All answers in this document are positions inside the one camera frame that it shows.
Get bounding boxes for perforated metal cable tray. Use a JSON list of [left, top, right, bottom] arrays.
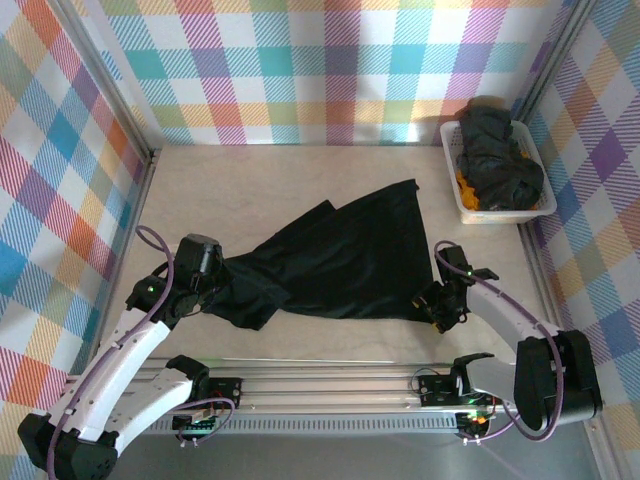
[[144, 417, 460, 437]]

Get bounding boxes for white plastic basket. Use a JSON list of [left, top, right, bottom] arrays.
[[439, 119, 559, 226]]

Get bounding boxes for aluminium right corner post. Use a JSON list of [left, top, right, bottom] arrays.
[[512, 0, 601, 121]]

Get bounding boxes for dark grey crumpled t-shirt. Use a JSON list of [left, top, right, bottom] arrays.
[[454, 102, 546, 212]]

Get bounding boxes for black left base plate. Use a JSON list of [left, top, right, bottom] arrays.
[[207, 377, 245, 410]]

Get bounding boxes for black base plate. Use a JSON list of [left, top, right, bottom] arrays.
[[207, 377, 245, 410], [417, 373, 511, 407]]

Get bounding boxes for orange t-shirt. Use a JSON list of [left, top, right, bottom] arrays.
[[453, 139, 544, 214]]

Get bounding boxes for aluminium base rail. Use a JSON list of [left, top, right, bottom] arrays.
[[64, 355, 506, 416]]

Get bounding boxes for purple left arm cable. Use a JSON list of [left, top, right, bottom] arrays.
[[47, 224, 237, 474]]

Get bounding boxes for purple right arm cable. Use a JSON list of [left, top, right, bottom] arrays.
[[433, 240, 566, 444]]

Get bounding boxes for aluminium left corner post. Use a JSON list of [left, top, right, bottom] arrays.
[[52, 0, 161, 161]]

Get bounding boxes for aluminium left side rail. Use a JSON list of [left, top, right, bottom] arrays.
[[112, 147, 161, 251]]

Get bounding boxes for black t-shirt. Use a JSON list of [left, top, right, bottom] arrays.
[[202, 178, 435, 332]]

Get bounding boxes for grey metal sheet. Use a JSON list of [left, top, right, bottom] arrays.
[[114, 432, 601, 480]]

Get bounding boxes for aluminium corner post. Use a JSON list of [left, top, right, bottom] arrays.
[[52, 0, 161, 161], [512, 0, 601, 121]]

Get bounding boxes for circuit board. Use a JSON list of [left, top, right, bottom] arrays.
[[171, 410, 224, 435], [455, 408, 496, 432]]

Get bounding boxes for left circuit board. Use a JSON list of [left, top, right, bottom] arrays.
[[171, 410, 224, 435]]

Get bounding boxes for right circuit board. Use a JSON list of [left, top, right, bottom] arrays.
[[455, 408, 496, 432]]

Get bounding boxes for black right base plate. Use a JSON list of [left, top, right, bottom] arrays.
[[417, 373, 511, 407]]

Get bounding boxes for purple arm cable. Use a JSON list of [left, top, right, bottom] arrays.
[[433, 240, 566, 444], [47, 224, 237, 474]]

